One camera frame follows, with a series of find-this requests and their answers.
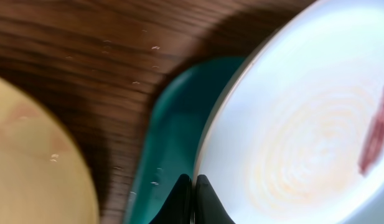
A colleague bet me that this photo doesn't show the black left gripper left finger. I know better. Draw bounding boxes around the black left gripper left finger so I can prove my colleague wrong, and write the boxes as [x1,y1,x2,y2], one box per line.
[149,174,192,224]

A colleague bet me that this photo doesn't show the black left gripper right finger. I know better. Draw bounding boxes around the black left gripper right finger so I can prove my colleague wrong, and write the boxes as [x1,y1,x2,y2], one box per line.
[194,175,235,224]

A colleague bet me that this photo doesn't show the light blue plate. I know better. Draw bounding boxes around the light blue plate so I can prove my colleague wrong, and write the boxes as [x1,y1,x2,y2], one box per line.
[194,0,384,223]

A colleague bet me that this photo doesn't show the yellow green plate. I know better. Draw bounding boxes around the yellow green plate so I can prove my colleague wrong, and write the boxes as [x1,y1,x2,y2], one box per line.
[0,78,99,224]

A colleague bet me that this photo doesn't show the teal plastic tray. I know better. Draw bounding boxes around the teal plastic tray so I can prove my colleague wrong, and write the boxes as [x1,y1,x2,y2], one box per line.
[123,57,244,223]

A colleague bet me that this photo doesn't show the red stain on blue plate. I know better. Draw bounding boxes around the red stain on blue plate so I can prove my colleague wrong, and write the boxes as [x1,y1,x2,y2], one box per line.
[359,91,384,175]

